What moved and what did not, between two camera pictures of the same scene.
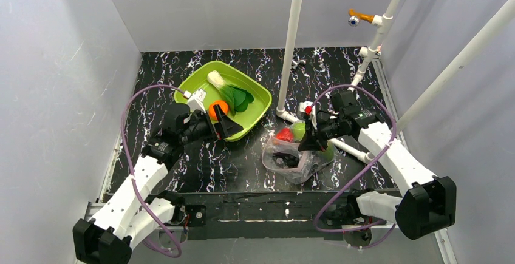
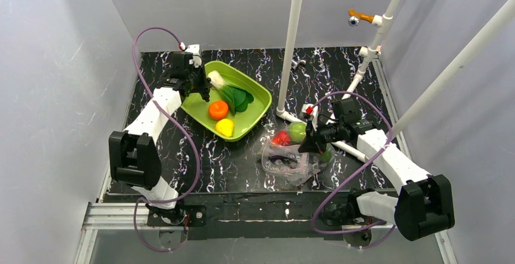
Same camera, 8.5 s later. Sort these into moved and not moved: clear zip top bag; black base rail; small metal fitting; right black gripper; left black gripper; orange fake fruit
Moved: left black gripper; clear zip top bag
Not moved: right black gripper; black base rail; orange fake fruit; small metal fitting
